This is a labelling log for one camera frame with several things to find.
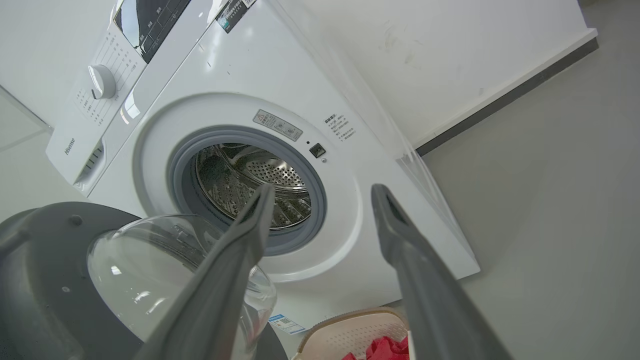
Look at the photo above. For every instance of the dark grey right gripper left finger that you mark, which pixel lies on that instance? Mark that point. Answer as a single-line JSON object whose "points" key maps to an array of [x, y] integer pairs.
{"points": [[220, 290]]}

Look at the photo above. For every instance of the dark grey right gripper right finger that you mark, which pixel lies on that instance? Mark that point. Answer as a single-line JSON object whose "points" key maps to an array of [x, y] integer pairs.
{"points": [[425, 280]]}

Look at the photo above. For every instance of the grey washing machine door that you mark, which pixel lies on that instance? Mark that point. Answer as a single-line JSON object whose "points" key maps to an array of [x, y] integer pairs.
{"points": [[75, 280]]}

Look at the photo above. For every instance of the white front-load washing machine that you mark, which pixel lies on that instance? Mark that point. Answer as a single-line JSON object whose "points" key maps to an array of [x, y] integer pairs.
{"points": [[240, 125]]}

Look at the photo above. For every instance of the red cloth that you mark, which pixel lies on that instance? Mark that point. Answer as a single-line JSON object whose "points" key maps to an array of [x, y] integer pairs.
{"points": [[385, 348]]}

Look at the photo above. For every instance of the beige perforated laundry basket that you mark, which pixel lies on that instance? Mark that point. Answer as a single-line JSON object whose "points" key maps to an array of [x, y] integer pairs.
{"points": [[345, 335]]}

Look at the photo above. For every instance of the dark grey baseboard strip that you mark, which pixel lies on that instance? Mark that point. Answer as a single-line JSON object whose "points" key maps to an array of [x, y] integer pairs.
{"points": [[510, 92]]}

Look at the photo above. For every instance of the white program dial knob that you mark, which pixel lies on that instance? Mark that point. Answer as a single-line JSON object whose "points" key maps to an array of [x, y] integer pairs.
{"points": [[102, 81]]}

